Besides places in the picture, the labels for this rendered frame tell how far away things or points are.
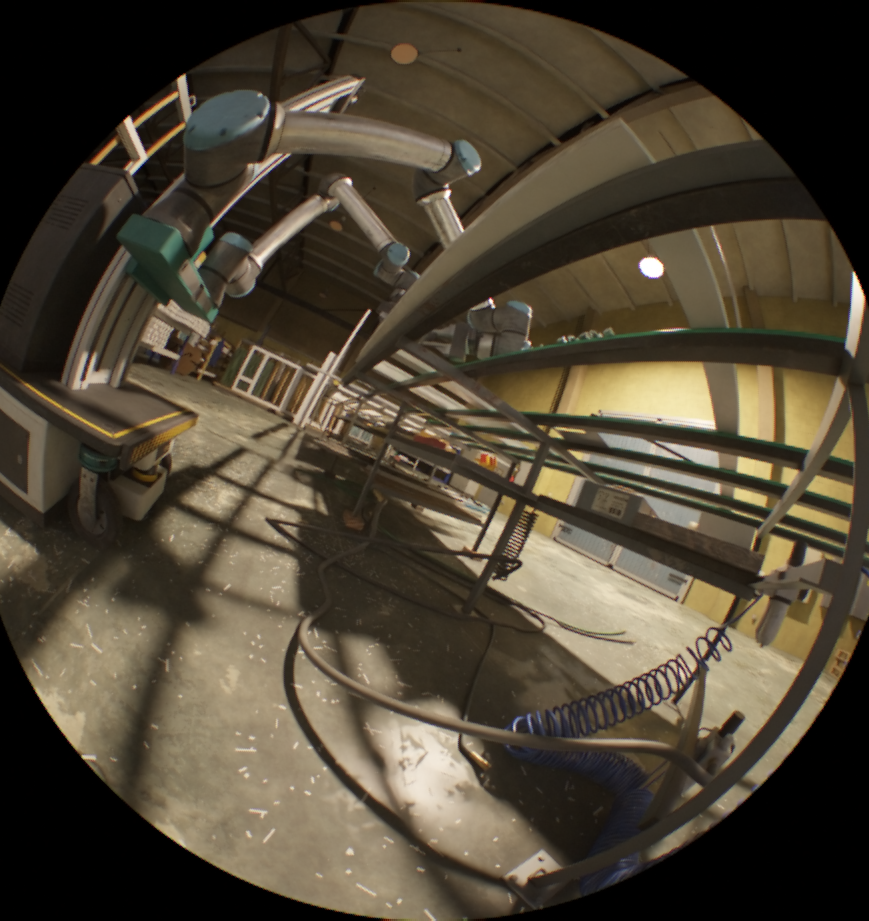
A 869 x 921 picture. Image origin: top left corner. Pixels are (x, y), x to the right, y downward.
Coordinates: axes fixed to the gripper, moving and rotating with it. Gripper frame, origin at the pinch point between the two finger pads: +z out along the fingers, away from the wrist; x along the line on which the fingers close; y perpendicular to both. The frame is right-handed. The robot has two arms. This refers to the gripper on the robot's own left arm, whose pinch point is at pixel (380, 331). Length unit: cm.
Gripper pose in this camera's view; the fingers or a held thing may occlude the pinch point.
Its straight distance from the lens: 123.7
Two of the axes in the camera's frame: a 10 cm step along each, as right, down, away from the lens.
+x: -8.2, -3.8, -4.4
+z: -4.1, 9.1, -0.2
